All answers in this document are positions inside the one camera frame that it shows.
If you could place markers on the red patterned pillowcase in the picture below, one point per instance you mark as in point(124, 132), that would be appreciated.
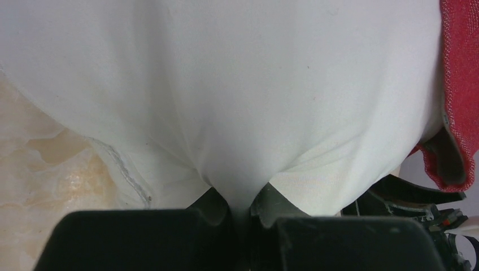
point(449, 154)

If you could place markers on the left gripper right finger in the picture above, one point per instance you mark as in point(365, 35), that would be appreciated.
point(285, 238)

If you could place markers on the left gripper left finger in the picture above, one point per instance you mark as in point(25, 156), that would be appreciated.
point(200, 237)

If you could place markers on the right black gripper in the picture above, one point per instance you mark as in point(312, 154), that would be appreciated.
point(393, 196)

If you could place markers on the white pillow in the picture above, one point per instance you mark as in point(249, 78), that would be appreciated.
point(321, 99)

